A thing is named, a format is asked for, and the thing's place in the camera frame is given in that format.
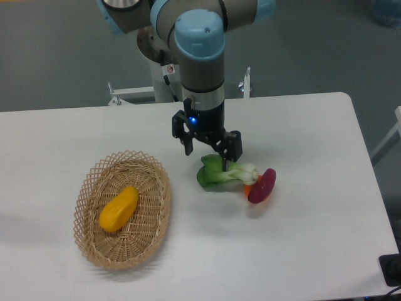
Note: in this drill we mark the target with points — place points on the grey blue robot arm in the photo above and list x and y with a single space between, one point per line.
167 17

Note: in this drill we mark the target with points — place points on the yellow mango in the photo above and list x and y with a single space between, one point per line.
119 210

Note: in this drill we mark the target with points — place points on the black device at table edge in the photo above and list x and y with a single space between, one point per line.
390 265

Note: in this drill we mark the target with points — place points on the green bok choy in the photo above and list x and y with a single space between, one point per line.
212 174

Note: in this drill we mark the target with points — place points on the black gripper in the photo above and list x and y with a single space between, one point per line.
207 126

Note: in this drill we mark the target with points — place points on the orange carrot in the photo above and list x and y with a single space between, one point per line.
249 187

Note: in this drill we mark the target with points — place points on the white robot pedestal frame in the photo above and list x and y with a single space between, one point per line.
163 84

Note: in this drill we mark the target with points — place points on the white frame at right edge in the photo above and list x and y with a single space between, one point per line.
388 141

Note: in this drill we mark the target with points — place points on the blue object top right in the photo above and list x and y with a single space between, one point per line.
386 12

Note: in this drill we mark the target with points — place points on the woven wicker basket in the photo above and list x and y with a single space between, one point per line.
142 235

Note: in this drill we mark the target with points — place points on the purple sweet potato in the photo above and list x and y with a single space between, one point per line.
263 187

